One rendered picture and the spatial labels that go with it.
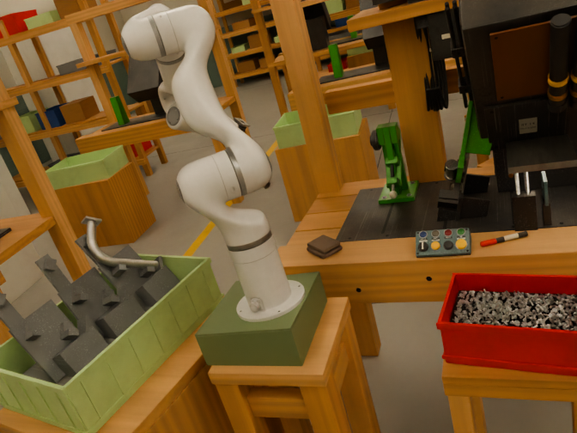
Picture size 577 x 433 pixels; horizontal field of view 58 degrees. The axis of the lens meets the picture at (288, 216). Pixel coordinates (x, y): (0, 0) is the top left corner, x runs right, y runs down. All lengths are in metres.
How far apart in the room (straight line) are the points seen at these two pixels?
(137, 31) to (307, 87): 0.87
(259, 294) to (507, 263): 0.68
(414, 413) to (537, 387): 1.10
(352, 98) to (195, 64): 0.94
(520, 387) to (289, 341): 0.53
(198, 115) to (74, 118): 5.99
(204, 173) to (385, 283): 0.68
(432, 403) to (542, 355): 1.16
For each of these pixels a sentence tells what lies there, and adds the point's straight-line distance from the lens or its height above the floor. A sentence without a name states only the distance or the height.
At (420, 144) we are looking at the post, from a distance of 2.03.
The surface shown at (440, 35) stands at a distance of 1.82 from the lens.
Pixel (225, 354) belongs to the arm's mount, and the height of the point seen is 0.89.
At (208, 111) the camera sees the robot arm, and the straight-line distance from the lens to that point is 1.28.
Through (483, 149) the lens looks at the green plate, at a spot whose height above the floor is 1.12.
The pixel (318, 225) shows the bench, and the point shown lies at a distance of 1.92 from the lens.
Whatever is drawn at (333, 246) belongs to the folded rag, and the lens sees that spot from 1.65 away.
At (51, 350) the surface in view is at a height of 0.92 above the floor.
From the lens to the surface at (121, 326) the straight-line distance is 1.75.
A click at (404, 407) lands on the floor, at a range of 2.37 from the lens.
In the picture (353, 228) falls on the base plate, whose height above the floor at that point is 0.90.
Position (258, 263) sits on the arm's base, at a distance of 1.29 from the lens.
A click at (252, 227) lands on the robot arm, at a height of 1.19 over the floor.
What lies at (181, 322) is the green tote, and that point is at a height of 0.85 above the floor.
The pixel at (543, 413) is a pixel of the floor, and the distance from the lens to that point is 2.33.
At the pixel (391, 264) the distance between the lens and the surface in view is 1.56.
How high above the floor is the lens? 1.69
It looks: 23 degrees down
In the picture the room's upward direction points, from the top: 16 degrees counter-clockwise
